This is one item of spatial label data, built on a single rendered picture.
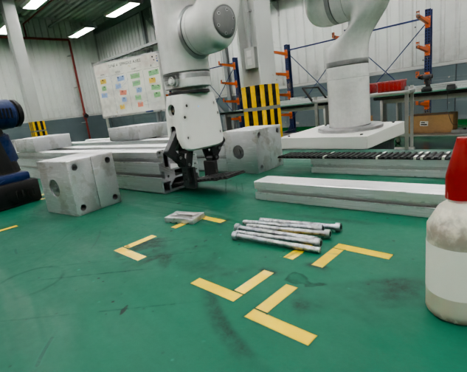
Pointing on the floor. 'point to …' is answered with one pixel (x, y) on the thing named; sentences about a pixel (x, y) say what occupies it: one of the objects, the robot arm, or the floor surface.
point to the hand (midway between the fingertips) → (201, 174)
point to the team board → (130, 85)
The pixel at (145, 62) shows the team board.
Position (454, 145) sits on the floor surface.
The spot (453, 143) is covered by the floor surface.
